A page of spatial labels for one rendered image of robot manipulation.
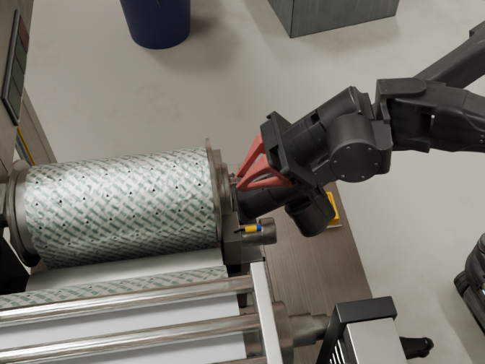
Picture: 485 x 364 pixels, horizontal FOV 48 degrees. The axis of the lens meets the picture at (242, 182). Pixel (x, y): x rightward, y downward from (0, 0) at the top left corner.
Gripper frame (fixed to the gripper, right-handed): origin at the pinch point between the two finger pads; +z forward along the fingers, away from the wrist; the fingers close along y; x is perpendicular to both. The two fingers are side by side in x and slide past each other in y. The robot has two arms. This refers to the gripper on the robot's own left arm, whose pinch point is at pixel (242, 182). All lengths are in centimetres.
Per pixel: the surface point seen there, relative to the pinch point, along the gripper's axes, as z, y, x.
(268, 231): 2.2, -4.0, -7.7
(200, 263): 7.8, -9.9, 1.9
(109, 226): 13.3, -5.1, 12.3
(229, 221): 5.7, -2.1, -3.4
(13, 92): 32.4, 31.2, 17.9
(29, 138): 87, 78, -16
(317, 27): 25, 187, -138
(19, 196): 19.7, -0.7, 21.5
